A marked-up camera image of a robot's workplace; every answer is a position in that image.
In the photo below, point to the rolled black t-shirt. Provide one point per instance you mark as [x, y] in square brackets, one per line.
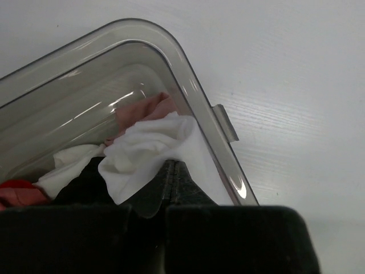
[87, 189]

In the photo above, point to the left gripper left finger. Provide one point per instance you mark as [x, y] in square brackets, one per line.
[156, 194]

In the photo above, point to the white printed t-shirt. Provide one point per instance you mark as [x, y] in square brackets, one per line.
[134, 158]

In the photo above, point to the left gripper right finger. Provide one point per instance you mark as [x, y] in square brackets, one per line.
[184, 191]

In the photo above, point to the clear plastic storage bin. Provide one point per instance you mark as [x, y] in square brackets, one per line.
[68, 97]

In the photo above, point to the rolled pink printed t-shirt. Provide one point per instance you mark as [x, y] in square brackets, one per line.
[152, 108]

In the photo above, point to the rolled white t-shirt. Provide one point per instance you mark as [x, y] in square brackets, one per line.
[68, 164]

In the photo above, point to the rolled red t-shirt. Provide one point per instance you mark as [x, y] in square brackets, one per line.
[21, 193]

